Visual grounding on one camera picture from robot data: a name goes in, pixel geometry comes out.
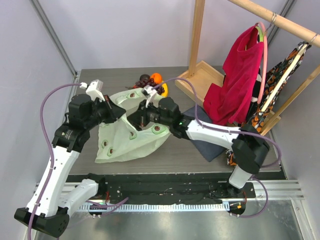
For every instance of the orange black patterned garment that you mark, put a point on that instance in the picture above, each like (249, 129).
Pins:
(258, 112)

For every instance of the green avocado print plastic bag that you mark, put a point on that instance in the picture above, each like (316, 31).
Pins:
(121, 141)

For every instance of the red shirt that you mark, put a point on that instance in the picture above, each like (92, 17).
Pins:
(230, 102)

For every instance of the wooden hanger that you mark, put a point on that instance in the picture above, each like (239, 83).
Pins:
(283, 78)

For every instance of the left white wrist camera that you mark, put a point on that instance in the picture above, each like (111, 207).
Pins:
(94, 90)

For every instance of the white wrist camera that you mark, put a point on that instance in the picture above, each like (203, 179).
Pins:
(150, 93)
(94, 90)

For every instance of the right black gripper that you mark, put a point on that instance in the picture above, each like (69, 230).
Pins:
(141, 117)

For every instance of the orange fruit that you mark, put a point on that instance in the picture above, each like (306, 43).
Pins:
(157, 78)

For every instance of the yellow banana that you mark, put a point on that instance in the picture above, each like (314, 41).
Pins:
(164, 90)

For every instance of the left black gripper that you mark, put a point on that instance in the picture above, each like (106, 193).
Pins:
(114, 111)

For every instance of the dark brown plum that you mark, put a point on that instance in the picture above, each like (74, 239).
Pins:
(144, 77)

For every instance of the dark blue folded cloth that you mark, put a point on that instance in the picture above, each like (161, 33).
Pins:
(208, 150)

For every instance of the pink plastic hanger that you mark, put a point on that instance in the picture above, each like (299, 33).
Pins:
(263, 34)

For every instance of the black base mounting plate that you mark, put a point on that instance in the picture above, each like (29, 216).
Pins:
(171, 188)

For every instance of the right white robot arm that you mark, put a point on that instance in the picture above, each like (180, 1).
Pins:
(249, 148)

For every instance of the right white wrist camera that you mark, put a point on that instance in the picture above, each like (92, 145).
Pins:
(150, 93)

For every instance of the dark red grape bunch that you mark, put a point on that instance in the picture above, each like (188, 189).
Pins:
(145, 82)

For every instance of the wooden clothes rack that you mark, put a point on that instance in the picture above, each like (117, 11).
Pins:
(202, 75)

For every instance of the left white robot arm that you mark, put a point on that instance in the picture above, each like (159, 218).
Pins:
(48, 211)

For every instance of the aluminium corner frame profile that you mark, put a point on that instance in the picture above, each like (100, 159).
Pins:
(53, 35)

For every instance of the white slotted cable duct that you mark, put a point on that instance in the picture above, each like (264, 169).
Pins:
(141, 208)

